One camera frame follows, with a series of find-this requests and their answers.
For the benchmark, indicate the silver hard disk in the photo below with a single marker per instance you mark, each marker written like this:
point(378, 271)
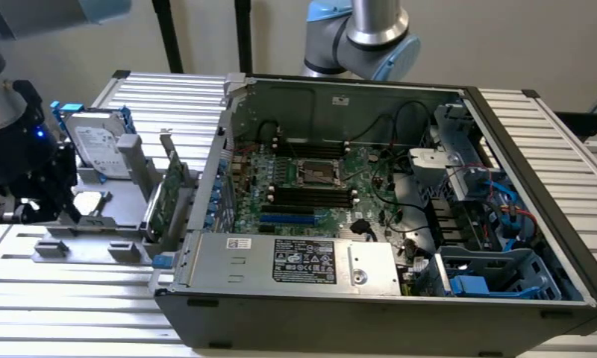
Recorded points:
point(98, 147)

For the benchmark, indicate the black stand pole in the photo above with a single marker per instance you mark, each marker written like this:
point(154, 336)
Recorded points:
point(242, 35)
point(168, 33)

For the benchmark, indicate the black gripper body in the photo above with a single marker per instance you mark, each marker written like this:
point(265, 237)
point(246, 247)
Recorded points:
point(24, 156)

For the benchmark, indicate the black power supply label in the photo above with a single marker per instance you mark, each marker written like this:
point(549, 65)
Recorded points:
point(304, 261)

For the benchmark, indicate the grey metal disk bay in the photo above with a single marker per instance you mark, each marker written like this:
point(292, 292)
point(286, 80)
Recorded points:
point(460, 149)

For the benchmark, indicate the blue expansion slot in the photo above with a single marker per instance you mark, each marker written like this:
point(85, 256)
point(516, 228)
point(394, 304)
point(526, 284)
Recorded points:
point(285, 218)

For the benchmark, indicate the green graphics card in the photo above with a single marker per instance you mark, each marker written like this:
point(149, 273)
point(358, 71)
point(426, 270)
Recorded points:
point(169, 197)

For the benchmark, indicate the blue case latch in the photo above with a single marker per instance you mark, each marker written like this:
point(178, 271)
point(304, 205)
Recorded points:
point(162, 260)

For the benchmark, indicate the grey parts rack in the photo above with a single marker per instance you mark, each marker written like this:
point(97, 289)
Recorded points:
point(104, 238)

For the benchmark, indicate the blue drive latch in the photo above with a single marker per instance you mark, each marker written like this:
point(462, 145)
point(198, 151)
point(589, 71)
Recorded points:
point(469, 285)

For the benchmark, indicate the white barcode sticker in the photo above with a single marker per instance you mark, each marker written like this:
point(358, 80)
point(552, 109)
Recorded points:
point(238, 244)

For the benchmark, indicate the silver CPU socket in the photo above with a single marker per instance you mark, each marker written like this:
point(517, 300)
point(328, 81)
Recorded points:
point(318, 172)

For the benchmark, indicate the green motherboard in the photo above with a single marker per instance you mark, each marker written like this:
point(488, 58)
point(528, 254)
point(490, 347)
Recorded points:
point(302, 194)

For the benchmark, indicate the black RAM slot bank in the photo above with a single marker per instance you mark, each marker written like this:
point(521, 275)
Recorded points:
point(310, 195)
point(309, 149)

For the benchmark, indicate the silver power supply unit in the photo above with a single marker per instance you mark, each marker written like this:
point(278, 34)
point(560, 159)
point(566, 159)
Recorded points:
point(288, 263)

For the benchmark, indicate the black expansion slot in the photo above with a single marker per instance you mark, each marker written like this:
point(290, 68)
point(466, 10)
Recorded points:
point(288, 209)

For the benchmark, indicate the black open PC case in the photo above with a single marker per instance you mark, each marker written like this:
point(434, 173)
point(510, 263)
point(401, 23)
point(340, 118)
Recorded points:
point(377, 317)

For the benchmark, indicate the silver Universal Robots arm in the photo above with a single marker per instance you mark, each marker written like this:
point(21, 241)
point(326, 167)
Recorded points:
point(377, 22)

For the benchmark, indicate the grey drive cage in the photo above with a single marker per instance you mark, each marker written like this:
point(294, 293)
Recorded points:
point(497, 272)

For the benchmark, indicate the blue disk carrier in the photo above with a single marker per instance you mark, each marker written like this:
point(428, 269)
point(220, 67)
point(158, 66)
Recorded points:
point(124, 119)

